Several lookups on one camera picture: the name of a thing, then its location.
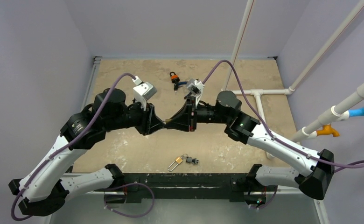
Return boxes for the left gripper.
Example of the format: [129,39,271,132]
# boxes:
[105,97,167,136]

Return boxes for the long shackle brass padlock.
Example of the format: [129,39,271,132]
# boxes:
[168,156,183,172]

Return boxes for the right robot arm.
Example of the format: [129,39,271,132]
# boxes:
[165,91,335,200]

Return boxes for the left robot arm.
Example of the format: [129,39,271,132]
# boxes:
[8,83,164,220]

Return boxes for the orange black padlock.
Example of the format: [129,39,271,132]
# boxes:
[169,71,180,84]

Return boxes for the orange tap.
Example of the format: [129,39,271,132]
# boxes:
[316,124,340,137]

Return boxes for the grey insulated pipe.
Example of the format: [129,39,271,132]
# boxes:
[291,83,364,142]

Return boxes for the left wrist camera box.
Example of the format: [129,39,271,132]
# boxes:
[133,76,157,111]

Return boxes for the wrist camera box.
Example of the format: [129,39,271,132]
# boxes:
[133,76,157,111]
[186,79,205,106]

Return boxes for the blue handled pliers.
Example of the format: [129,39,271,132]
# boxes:
[174,81,187,94]

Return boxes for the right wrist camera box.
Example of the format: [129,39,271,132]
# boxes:
[186,79,205,106]

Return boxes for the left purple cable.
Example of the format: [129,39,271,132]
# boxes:
[10,73,138,222]

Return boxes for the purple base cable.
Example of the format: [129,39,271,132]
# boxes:
[103,181,156,218]

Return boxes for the white pvc pipe frame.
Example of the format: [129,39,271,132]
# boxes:
[222,0,364,160]

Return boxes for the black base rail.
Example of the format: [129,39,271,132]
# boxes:
[104,164,277,205]

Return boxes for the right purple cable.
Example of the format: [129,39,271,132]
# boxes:
[202,59,364,169]

